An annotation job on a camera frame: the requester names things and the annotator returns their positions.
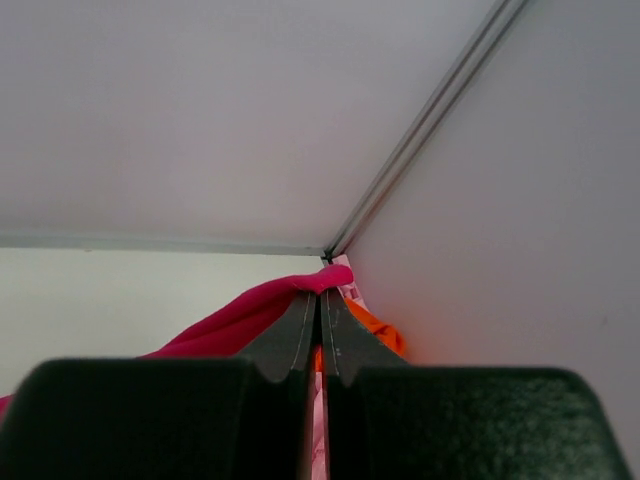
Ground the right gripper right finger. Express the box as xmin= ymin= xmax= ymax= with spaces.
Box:
xmin=320 ymin=289 xmax=408 ymax=388

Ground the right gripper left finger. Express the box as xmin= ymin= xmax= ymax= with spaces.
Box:
xmin=235 ymin=292 xmax=317 ymax=383

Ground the magenta t shirt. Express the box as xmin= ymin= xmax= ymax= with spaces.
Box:
xmin=1 ymin=265 xmax=354 ymax=428

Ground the orange t shirt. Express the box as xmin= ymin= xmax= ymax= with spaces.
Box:
xmin=343 ymin=297 xmax=407 ymax=359

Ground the pink t shirt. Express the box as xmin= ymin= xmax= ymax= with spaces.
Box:
xmin=310 ymin=281 xmax=362 ymax=480

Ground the rear aluminium frame rail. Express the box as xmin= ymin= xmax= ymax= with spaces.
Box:
xmin=1 ymin=234 xmax=325 ymax=257

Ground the right aluminium frame post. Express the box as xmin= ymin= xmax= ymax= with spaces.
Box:
xmin=323 ymin=0 xmax=529 ymax=262

